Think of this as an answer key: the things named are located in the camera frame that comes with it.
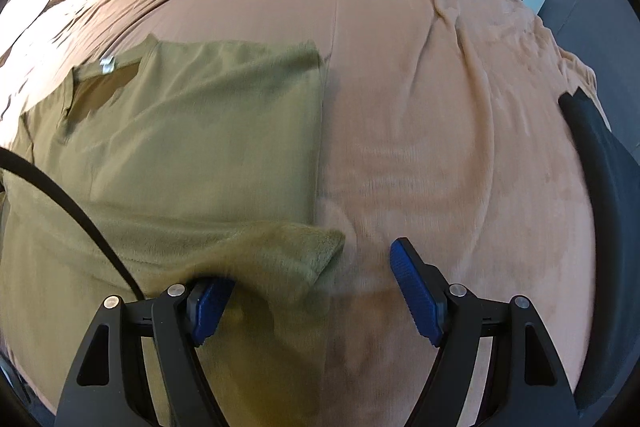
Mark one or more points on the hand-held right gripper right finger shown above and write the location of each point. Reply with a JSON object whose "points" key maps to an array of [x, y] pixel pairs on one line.
{"points": [[415, 292]]}

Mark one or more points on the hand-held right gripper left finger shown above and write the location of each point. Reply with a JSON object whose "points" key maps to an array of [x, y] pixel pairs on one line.
{"points": [[210, 307]]}

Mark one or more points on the olive printed t-shirt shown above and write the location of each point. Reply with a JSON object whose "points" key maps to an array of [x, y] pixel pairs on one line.
{"points": [[175, 147]]}

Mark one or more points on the brown blanket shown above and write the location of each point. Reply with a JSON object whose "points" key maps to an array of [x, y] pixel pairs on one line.
{"points": [[440, 132]]}

